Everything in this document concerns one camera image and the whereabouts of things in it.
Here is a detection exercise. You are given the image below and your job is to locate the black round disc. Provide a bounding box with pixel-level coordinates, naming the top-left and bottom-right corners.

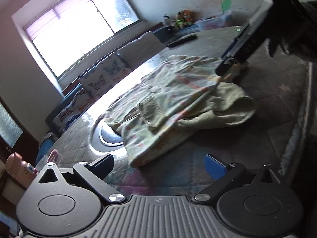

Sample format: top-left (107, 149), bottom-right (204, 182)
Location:
top-left (90, 118), bottom-right (130, 154)

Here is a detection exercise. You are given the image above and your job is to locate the dark wooden glass door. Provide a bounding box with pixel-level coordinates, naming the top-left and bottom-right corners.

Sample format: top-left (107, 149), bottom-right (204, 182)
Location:
top-left (0, 97), bottom-right (32, 169)

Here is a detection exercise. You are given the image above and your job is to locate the orange plush toy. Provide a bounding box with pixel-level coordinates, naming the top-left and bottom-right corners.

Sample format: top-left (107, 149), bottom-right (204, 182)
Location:
top-left (175, 9), bottom-right (195, 29)

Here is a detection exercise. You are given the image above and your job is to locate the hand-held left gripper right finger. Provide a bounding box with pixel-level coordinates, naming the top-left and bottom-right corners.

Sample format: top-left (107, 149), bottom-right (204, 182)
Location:
top-left (192, 154), bottom-right (288, 202)

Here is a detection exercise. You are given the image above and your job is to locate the window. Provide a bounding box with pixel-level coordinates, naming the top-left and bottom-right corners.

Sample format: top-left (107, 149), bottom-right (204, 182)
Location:
top-left (11, 0), bottom-right (146, 78)

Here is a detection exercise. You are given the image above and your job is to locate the black remote control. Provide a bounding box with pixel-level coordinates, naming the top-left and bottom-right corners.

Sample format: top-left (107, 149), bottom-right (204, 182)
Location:
top-left (167, 35), bottom-right (198, 48)

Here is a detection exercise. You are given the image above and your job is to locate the grey quilted star table cover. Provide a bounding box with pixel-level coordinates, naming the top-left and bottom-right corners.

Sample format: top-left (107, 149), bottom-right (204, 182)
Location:
top-left (37, 25), bottom-right (317, 196)

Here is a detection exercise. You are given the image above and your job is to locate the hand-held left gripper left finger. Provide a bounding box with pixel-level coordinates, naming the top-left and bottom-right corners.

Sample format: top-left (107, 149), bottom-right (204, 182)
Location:
top-left (37, 153), bottom-right (127, 203)

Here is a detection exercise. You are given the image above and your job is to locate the plain beige pillow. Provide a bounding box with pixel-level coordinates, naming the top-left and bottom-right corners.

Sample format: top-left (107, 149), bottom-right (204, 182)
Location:
top-left (116, 31), bottom-right (166, 67)

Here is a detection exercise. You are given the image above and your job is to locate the grey plaid cloth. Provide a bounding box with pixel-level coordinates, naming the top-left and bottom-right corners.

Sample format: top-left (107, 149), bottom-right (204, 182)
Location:
top-left (40, 132), bottom-right (55, 144)

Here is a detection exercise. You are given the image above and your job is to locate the green printed child's jacket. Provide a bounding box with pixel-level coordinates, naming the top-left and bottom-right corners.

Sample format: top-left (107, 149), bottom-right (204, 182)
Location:
top-left (100, 55), bottom-right (257, 168)

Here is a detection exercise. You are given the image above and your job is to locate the small butterfly print pillow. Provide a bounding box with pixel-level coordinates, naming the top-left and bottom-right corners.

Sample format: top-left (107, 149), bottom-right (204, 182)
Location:
top-left (51, 89), bottom-right (92, 134)

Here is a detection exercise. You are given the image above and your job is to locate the clear plastic storage box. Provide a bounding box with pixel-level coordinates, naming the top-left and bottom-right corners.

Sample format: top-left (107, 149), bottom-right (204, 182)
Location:
top-left (194, 12), bottom-right (234, 31)

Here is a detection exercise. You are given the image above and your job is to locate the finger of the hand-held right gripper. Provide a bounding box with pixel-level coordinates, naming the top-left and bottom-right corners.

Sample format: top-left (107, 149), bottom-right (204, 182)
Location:
top-left (215, 58), bottom-right (242, 77)
top-left (221, 21), bottom-right (252, 59)

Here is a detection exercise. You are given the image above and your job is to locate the large butterfly print pillow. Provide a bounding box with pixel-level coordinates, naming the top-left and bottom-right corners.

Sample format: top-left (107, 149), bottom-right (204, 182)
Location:
top-left (79, 52), bottom-right (133, 98)

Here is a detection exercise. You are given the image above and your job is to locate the pink cat face bottle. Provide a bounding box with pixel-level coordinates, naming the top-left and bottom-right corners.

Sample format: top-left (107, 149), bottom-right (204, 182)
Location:
top-left (5, 152), bottom-right (37, 189)

